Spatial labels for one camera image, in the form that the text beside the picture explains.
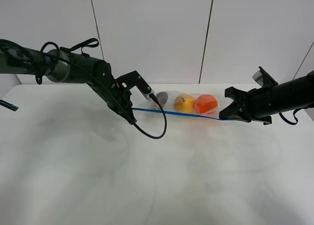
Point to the black left wrist camera bracket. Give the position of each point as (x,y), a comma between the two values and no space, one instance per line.
(134,79)

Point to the clear zip bag blue seal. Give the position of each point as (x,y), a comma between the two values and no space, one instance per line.
(151,106)

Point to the purple eggplant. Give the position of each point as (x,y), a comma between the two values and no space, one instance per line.
(162,98)

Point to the orange fruit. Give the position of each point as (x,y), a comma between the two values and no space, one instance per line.
(205,104)

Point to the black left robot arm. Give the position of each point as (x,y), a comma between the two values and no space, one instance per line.
(63,65)

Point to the yellow pear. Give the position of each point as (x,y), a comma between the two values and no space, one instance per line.
(184,103)

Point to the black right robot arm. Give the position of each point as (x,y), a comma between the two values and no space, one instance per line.
(271,98)

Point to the black cable connector end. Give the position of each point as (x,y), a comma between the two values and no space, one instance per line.
(8,105)

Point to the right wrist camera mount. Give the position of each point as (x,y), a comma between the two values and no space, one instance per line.
(263,79)

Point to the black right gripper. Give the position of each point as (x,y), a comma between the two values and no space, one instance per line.
(247,106)

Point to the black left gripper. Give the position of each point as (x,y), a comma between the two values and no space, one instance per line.
(114,100)

